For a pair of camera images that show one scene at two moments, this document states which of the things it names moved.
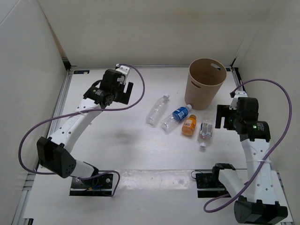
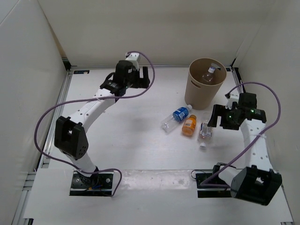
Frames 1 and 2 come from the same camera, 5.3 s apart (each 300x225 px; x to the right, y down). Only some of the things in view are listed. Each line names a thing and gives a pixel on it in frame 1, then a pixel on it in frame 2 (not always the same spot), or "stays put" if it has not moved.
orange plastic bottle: x=189 y=125 stays put
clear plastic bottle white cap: x=157 y=110 to x=208 y=76
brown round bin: x=205 y=78 stays put
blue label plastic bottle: x=170 y=123 stays put
